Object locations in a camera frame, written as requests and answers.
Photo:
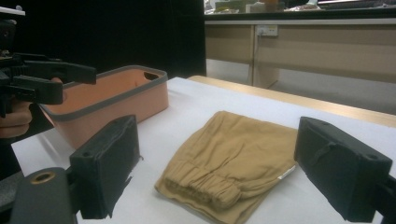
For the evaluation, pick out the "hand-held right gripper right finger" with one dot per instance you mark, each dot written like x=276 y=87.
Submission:
x=339 y=174

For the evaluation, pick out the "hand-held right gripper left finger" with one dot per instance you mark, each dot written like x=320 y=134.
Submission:
x=104 y=168

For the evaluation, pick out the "pink basket with grey rim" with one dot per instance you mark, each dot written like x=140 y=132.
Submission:
x=124 y=104

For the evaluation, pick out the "tan pants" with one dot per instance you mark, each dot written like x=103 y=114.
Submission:
x=224 y=149

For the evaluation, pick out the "black curtain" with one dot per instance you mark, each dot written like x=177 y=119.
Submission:
x=109 y=31

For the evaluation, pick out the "white table mat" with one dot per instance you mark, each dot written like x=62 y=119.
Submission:
x=193 y=102

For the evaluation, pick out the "beige wooden desk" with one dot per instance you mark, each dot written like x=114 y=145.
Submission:
x=327 y=53

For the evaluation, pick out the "white wall socket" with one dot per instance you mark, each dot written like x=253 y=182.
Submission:
x=266 y=30

